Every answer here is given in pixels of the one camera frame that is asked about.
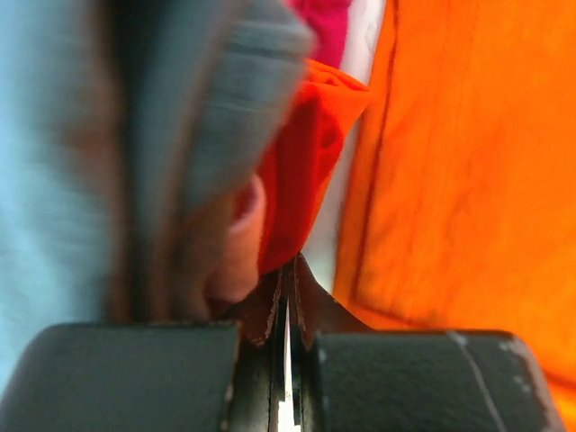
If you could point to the folded pink t-shirt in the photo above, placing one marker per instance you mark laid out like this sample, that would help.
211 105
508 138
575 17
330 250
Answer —
234 252

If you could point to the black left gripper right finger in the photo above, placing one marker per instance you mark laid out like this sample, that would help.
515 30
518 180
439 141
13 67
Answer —
347 376

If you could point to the folded red t-shirt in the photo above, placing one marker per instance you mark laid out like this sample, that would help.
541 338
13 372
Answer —
328 19

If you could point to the orange t-shirt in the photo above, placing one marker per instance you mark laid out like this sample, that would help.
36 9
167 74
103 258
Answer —
430 185

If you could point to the folded grey-blue t-shirt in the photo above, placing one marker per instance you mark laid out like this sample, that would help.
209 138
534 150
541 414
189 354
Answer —
127 128

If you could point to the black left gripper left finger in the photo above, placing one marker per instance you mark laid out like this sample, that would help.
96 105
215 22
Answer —
227 375

